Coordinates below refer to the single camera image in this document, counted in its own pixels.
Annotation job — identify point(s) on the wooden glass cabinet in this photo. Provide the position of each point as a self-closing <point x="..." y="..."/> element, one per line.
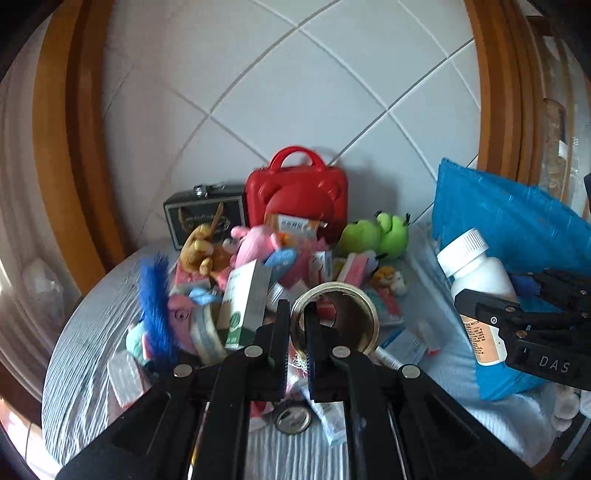
<point x="561" y="55"/>

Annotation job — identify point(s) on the green white carton box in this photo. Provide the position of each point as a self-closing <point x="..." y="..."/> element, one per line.
<point x="244" y="304"/>

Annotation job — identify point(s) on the brown plush toy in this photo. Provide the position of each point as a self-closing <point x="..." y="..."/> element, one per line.
<point x="198" y="251"/>

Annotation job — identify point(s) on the lime green plush toy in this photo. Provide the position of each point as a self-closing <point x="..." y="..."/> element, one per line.
<point x="369" y="233"/>

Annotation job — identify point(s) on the light blue pink packet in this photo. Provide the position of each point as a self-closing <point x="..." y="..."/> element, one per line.
<point x="387" y="307"/>

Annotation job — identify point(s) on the small orange white plush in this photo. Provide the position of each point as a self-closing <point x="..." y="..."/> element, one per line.
<point x="390" y="280"/>

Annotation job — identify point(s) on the blue fuzzy feather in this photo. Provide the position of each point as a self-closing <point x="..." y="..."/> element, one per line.
<point x="157" y="304"/>

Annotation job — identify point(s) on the red plastic carry case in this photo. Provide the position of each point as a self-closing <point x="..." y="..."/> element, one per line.
<point x="295" y="189"/>

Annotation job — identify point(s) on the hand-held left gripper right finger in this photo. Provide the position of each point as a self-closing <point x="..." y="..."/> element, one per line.
<point x="314" y="360"/>

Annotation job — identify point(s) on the wooden door frame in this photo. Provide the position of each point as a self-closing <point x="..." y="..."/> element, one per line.
<point x="498" y="92"/>
<point x="69" y="115"/>

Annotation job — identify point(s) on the black tin box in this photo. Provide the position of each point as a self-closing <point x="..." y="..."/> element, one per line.
<point x="203" y="214"/>

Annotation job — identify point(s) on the blue fabric storage basket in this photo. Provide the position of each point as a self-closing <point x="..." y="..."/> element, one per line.
<point x="498" y="203"/>

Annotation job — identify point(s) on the clear tissue pack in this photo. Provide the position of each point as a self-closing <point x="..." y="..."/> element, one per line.
<point x="127" y="381"/>

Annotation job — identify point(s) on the pink white packet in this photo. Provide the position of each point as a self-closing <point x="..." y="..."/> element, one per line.
<point x="358" y="267"/>

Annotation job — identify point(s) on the white tube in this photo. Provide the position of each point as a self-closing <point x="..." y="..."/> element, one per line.
<point x="332" y="424"/>

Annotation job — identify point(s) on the white patterned curtain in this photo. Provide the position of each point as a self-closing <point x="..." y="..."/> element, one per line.
<point x="18" y="207"/>

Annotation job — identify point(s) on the white soft object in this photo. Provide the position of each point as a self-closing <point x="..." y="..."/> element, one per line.
<point x="565" y="408"/>

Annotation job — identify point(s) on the blue white small box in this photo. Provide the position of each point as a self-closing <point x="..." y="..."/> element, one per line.
<point x="404" y="348"/>

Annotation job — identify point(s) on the pink pig plush toy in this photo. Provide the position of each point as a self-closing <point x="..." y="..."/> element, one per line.
<point x="254" y="249"/>

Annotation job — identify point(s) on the orange white packet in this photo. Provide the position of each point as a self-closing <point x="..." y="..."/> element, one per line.
<point x="293" y="225"/>

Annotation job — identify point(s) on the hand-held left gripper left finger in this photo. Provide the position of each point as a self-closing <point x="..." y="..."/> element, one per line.
<point x="279" y="350"/>

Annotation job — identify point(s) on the grey patterned tape roll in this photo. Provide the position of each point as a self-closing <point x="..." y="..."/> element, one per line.
<point x="205" y="337"/>

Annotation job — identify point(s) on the pink plush item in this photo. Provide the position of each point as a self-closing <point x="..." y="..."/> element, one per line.
<point x="182" y="323"/>

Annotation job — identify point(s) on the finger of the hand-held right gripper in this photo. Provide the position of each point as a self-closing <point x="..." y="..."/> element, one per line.
<point x="489" y="314"/>
<point x="558" y="290"/>

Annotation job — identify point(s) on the brown clear tape roll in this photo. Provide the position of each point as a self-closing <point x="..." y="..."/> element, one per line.
<point x="364" y="318"/>

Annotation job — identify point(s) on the white pill bottle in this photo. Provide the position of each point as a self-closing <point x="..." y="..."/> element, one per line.
<point x="480" y="272"/>

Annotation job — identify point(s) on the round metal lid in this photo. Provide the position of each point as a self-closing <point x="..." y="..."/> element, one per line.
<point x="292" y="421"/>

